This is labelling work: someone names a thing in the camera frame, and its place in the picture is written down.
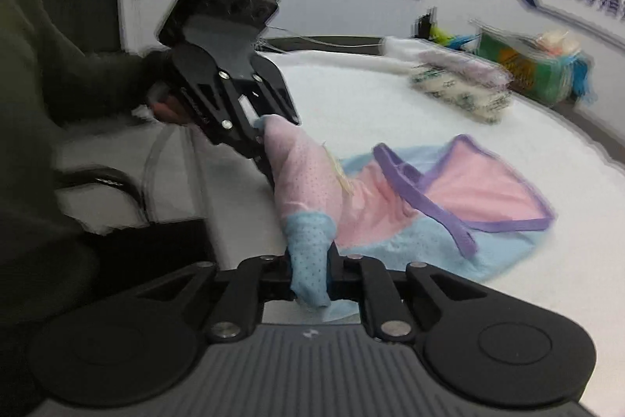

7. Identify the white towel blanket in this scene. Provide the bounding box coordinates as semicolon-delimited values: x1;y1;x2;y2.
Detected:
53;36;625;369

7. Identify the person's dark sleeve forearm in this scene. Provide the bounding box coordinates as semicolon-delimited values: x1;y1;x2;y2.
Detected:
1;0;168;128

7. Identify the white cable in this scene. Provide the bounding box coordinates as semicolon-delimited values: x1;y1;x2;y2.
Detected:
258;25;382;50

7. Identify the pink blue purple-trimmed garment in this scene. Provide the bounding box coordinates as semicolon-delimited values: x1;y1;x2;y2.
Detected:
256;115;554;317

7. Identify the person's left hand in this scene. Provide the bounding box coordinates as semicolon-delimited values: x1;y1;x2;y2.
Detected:
148;95;193;126

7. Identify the folded purple floral garment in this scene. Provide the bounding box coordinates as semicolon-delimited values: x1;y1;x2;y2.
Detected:
417;47;511;88

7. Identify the green zipper storage bag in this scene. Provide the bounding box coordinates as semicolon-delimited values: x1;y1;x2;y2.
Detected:
476;24;593;107

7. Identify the yellow-green small object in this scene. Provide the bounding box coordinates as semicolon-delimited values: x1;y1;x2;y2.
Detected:
430;25;455;47

